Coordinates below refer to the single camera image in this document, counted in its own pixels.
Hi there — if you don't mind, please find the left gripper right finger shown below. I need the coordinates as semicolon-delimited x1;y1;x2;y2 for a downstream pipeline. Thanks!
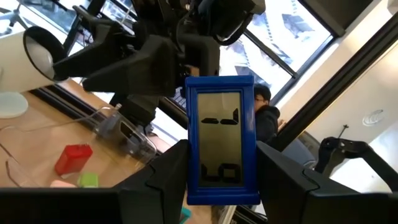
256;141;326;224

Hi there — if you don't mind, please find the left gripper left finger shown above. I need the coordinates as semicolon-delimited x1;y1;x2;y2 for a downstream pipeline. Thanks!
119;139;190;224

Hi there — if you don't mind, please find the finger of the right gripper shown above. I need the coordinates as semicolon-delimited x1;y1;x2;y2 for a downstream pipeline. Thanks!
82;35;180;96
52;24;147;80

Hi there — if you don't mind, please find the green and white plug adapter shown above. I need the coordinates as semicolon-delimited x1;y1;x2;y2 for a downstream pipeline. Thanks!
76;172;100;189

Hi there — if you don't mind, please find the blue digital clock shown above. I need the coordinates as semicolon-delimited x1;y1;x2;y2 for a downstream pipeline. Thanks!
185;75;261;206

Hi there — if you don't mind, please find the red charger block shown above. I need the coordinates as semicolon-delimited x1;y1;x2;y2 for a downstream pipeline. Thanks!
54;143;94;177

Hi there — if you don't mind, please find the pink charger block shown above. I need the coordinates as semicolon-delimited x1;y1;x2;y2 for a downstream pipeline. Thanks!
49;179;77;189

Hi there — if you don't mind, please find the black jointed stand arm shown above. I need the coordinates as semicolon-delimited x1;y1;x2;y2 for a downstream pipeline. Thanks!
315;136;398;192

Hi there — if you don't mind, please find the office chair base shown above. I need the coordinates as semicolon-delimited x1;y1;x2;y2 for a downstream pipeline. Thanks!
0;2;30;30

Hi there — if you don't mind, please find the clear plastic bin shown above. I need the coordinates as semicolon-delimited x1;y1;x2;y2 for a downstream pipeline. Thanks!
0;104;158;189

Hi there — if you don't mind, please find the person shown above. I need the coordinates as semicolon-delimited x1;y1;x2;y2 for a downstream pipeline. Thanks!
253;83;287;146

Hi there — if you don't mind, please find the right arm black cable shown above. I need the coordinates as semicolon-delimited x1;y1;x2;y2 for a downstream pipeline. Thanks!
211;12;259;47

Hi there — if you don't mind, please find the white round wall fixture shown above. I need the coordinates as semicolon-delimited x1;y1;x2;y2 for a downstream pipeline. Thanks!
362;108;385;127

